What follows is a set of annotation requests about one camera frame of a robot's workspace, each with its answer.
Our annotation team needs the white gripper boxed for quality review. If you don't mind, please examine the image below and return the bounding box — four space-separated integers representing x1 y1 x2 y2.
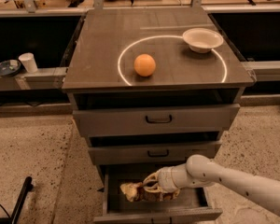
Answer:
143 167 180 193

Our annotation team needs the brown chip bag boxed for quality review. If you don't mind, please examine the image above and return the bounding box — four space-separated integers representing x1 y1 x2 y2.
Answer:
119 182 180 202

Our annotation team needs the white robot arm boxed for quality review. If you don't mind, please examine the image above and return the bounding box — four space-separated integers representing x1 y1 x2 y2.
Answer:
143 155 280 217

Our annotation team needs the middle drawer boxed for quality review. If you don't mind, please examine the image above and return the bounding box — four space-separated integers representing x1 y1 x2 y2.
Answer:
89 141 221 165

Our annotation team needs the drawer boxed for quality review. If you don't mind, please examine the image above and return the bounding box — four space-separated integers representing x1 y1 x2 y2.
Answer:
89 141 221 165
94 162 222 224
73 104 240 137

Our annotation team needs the bottom drawer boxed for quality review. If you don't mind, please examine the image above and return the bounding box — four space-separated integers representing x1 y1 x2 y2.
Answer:
94 162 222 224

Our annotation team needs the top drawer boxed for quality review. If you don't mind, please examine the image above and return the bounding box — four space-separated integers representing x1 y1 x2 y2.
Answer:
73 104 240 137

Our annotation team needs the grey drawer cabinet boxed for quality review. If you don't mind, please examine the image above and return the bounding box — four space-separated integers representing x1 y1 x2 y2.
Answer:
62 7 256 224

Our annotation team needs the orange ball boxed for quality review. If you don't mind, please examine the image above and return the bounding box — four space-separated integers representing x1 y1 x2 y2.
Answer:
133 54 156 77

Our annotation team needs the black bar on floor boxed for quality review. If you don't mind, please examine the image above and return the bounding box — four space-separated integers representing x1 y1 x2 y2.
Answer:
10 176 34 224

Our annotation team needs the white bowl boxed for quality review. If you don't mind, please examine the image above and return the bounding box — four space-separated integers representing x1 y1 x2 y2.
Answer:
182 28 224 53

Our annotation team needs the white paper cup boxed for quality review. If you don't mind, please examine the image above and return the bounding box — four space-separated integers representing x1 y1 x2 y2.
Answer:
19 52 37 73

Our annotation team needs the dark blue plate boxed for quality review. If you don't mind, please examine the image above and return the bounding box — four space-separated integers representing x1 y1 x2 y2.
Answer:
0 60 21 77

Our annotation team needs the black floor cable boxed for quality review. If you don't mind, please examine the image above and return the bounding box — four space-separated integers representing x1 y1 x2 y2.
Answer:
0 197 12 220

